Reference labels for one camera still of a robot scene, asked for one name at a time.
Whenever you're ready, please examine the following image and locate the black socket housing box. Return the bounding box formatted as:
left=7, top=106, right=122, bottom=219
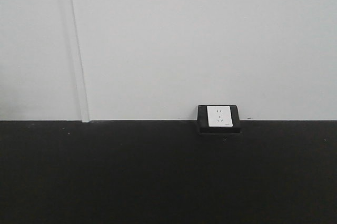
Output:
left=196, top=105, right=241, bottom=135

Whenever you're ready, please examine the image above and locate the white power socket plate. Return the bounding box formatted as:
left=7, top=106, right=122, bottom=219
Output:
left=206, top=105, right=233, bottom=127

